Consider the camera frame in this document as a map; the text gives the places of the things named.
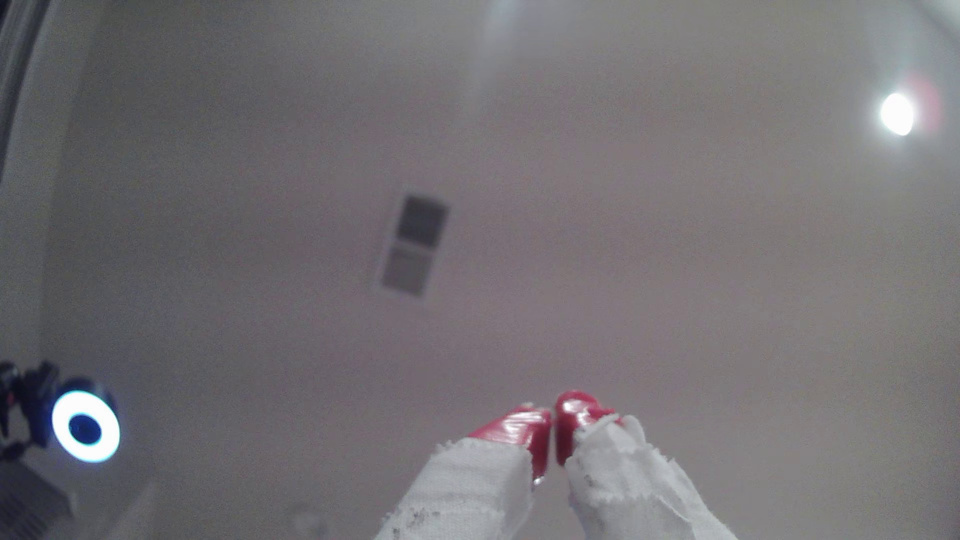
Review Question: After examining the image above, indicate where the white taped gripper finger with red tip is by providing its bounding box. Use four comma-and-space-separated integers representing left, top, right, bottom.
555, 390, 740, 540
375, 403, 553, 540

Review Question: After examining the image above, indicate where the grey ceiling air vent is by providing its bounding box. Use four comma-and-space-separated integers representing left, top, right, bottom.
372, 191, 451, 301

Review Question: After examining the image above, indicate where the grey ribbed box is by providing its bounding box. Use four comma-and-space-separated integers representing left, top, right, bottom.
0, 459, 76, 540

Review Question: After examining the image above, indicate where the bright round ceiling light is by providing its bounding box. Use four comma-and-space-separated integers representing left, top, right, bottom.
877, 90, 920, 138

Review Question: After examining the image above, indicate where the glowing white ring light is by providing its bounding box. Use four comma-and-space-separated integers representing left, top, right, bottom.
51, 388, 121, 464

